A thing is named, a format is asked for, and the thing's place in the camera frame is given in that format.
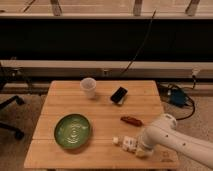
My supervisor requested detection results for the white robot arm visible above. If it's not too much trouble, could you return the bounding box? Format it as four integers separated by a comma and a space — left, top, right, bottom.
138, 113, 213, 169

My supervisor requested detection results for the black smartphone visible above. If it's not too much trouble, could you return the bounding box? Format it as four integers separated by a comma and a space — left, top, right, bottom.
110, 87, 127, 104

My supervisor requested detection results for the black office chair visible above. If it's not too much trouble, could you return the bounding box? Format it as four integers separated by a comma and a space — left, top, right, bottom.
0, 64, 26, 141

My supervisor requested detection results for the brown chocolate bar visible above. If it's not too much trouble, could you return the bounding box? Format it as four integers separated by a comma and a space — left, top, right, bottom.
120, 116, 143, 127

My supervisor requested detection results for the black hanging cable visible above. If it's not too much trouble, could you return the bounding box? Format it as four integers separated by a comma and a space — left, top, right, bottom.
119, 9, 157, 77

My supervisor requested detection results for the black floor cable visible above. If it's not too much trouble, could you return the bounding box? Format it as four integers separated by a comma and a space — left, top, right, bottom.
157, 74, 198, 121

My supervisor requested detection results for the clear bottle with white label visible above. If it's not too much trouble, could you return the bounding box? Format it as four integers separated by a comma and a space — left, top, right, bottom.
113, 136, 137, 153

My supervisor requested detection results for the green ceramic bowl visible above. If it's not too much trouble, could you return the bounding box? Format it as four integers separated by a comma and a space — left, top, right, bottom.
54, 114, 92, 150

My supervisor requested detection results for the blue power box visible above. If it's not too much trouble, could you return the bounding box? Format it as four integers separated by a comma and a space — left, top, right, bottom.
169, 90, 186, 107

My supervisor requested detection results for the white plastic cup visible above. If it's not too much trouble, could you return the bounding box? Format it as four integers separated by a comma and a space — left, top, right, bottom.
80, 77, 96, 99

